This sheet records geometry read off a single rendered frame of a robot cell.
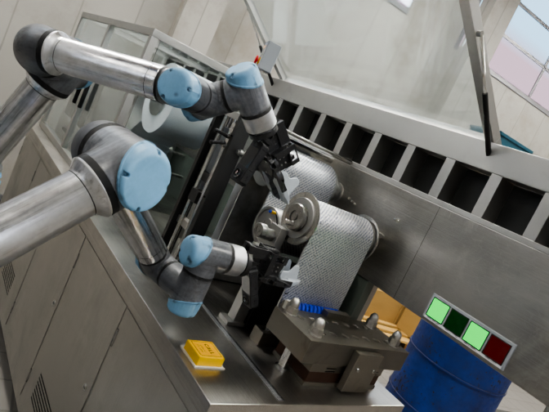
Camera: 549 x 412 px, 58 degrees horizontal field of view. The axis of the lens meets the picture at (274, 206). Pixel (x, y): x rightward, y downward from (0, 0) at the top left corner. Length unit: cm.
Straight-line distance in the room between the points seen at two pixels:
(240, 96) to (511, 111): 568
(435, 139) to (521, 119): 523
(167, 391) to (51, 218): 56
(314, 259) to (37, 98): 81
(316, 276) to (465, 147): 56
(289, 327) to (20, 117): 84
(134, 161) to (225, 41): 377
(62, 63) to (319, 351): 86
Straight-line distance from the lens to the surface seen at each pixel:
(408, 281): 150
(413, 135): 163
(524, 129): 687
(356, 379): 137
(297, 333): 124
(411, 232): 152
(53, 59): 119
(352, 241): 143
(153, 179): 89
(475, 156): 149
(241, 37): 462
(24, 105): 139
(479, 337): 137
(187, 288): 117
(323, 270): 141
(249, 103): 112
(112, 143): 90
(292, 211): 135
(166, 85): 102
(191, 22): 428
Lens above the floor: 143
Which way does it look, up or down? 7 degrees down
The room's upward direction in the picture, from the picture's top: 25 degrees clockwise
